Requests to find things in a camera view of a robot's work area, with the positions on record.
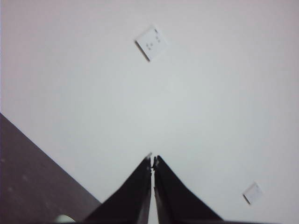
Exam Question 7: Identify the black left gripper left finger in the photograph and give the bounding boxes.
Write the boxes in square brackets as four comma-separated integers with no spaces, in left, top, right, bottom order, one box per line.
[83,153,152,224]

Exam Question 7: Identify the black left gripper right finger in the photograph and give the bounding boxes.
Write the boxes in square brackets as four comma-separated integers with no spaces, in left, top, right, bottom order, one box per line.
[154,155,225,224]

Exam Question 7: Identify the white wall socket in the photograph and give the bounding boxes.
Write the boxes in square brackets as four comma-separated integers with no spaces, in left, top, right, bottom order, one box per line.
[134,23,170,63]
[242,181,264,205]

